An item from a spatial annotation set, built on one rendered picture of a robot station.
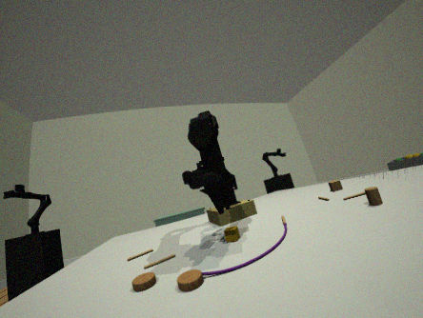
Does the purple string with wooden stick end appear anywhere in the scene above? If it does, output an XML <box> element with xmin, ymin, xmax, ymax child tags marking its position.
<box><xmin>202</xmin><ymin>215</ymin><xmax>287</xmax><ymax>276</ymax></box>

